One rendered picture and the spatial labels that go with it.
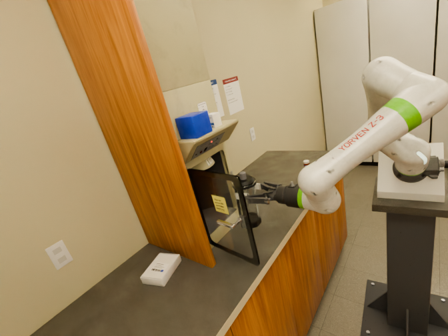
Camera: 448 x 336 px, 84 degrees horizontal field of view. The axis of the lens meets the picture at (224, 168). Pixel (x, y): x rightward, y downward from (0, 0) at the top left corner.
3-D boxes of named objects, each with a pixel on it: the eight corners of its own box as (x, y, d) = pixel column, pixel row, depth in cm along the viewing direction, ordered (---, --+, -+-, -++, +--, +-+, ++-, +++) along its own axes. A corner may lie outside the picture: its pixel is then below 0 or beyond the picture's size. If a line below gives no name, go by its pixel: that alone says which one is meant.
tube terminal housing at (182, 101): (175, 240, 138) (124, 101, 112) (211, 209, 161) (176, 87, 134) (208, 252, 123) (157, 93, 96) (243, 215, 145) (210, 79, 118)
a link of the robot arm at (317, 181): (409, 141, 80) (380, 126, 88) (407, 116, 72) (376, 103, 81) (317, 209, 83) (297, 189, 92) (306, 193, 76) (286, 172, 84)
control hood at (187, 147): (180, 165, 106) (173, 142, 103) (225, 139, 129) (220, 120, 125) (199, 165, 99) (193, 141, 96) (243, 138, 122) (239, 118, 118)
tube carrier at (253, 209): (235, 224, 120) (227, 185, 112) (247, 211, 127) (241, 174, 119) (254, 229, 113) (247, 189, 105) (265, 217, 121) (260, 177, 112)
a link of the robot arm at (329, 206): (341, 221, 89) (346, 194, 94) (333, 205, 81) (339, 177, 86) (303, 215, 98) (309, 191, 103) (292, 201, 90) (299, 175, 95)
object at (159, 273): (143, 284, 113) (139, 277, 111) (162, 259, 126) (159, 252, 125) (164, 287, 108) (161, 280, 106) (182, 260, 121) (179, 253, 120)
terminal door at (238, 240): (210, 243, 121) (187, 167, 107) (261, 266, 99) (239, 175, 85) (209, 243, 120) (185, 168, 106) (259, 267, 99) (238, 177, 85)
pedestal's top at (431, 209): (445, 185, 134) (446, 178, 132) (456, 219, 110) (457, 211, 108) (375, 183, 152) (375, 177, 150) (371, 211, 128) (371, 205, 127)
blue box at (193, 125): (180, 139, 105) (174, 119, 102) (196, 132, 112) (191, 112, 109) (197, 139, 99) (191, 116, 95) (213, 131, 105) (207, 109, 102)
